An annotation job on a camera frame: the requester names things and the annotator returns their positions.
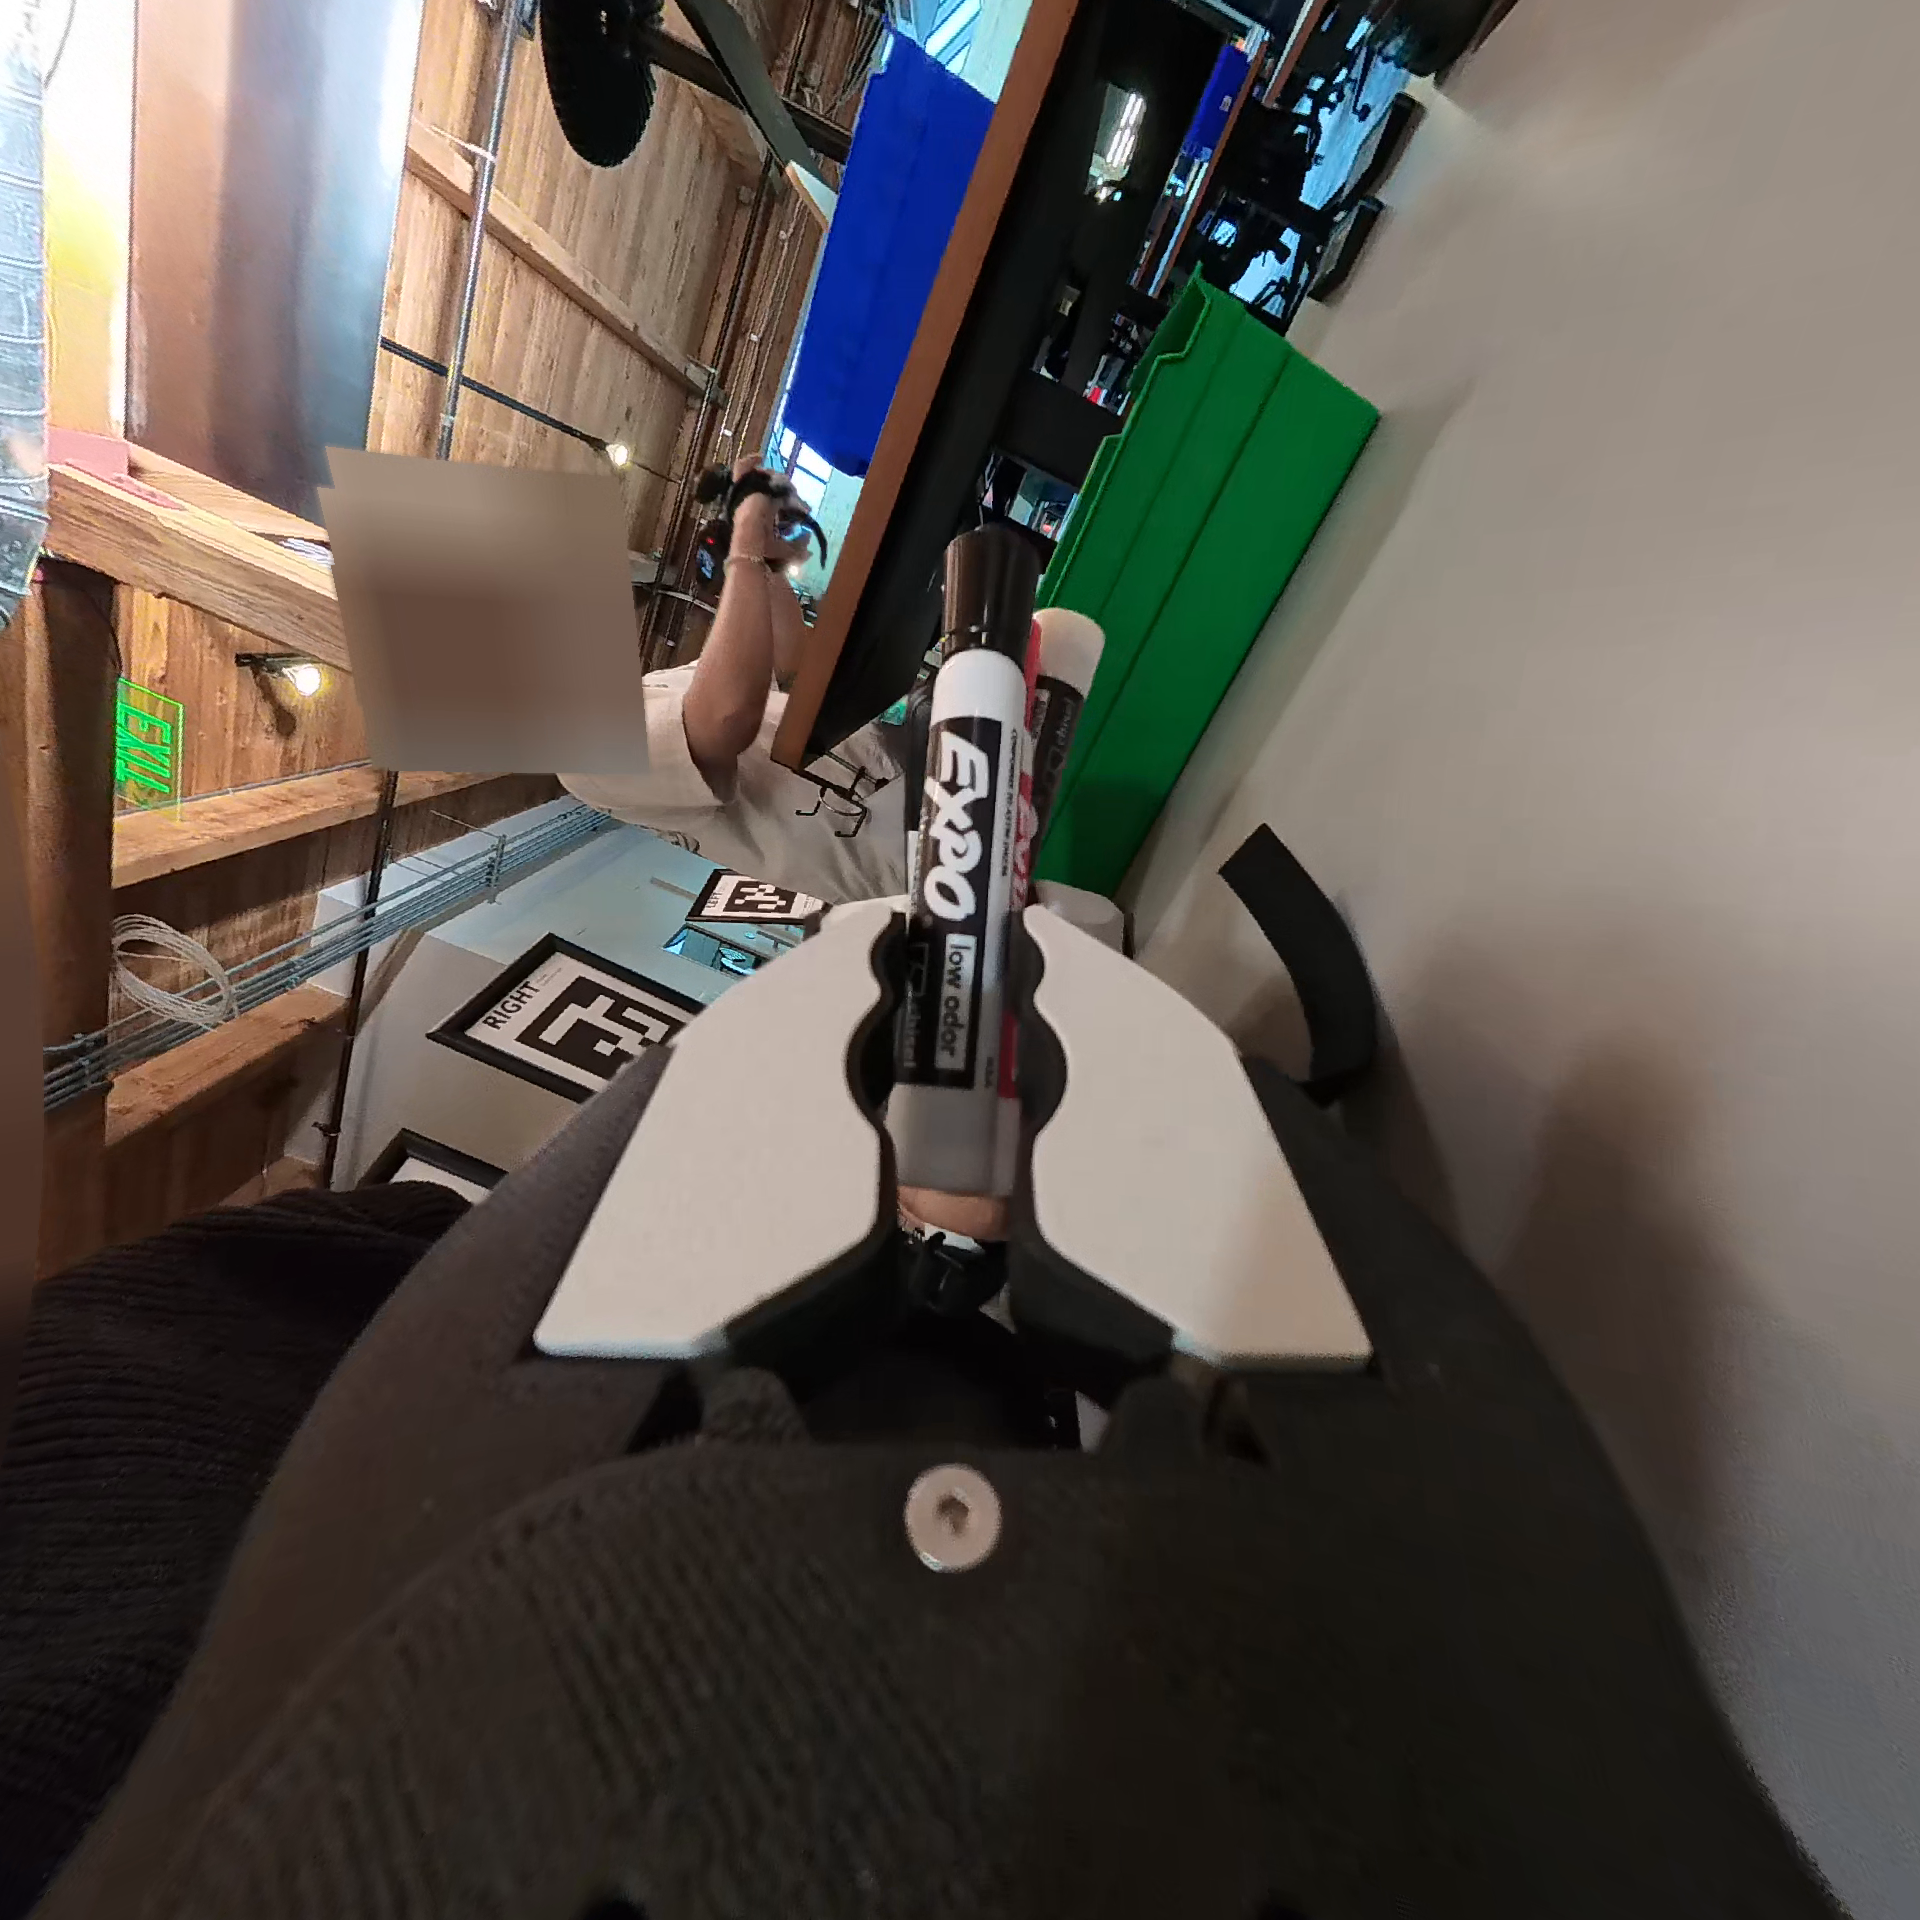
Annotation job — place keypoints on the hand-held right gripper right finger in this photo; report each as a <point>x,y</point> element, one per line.
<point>1185,1170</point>

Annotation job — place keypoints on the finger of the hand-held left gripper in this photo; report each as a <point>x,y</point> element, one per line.
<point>1088,914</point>

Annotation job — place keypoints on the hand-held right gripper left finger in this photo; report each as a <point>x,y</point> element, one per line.
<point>721,1155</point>

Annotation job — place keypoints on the red dry erase marker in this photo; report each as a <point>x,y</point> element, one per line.
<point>1036,660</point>

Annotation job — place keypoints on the person's left forearm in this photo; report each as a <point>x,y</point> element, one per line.
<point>150,1499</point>

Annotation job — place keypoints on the person's left hand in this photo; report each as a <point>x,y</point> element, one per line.
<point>954,1208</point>

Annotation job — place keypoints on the large framed tag sign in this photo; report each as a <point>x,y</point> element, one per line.
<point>569,1019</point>

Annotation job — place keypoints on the small framed tag sign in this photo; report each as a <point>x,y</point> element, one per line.
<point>757,896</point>

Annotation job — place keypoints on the black framed sign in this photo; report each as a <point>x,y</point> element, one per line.
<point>436,1161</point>

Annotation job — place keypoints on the green plastic bin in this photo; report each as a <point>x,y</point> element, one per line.
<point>1200,600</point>

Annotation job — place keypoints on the blue panel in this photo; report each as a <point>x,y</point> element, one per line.
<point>886,269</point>

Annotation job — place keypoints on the green lit sign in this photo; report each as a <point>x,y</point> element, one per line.
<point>150,742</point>

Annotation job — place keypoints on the black disc on rod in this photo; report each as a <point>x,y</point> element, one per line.
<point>599,76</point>

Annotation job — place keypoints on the rectangular silver duct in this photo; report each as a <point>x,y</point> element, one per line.
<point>270,224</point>

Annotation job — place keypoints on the round silver duct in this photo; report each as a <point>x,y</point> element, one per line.
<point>18,299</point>

